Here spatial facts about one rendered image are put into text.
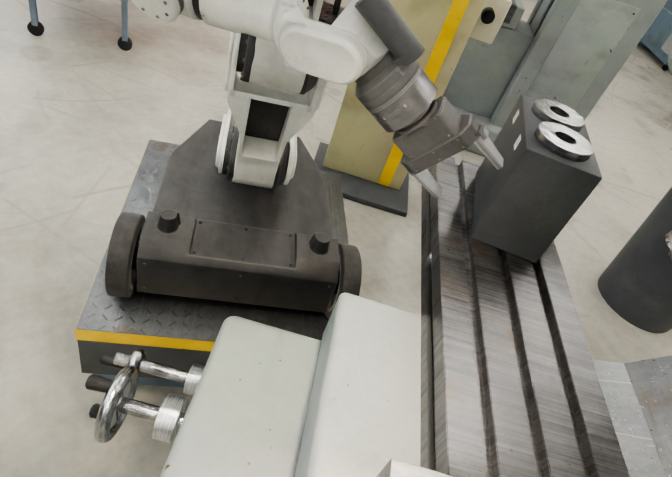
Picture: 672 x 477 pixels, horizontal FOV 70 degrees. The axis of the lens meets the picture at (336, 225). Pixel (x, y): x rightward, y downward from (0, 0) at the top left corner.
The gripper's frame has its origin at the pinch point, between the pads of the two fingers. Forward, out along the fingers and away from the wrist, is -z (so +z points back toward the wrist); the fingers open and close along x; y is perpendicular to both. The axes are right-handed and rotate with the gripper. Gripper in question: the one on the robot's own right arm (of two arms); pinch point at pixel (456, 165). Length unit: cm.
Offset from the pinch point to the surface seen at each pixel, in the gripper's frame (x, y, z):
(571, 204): 8.4, 4.6, -17.5
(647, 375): 7.4, -9.6, -42.7
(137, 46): -206, 178, 75
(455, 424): -3.8, -32.3, -12.7
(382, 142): -92, 133, -43
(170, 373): -62, -24, 0
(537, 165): 7.5, 5.2, -8.9
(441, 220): -11.2, 4.6, -11.0
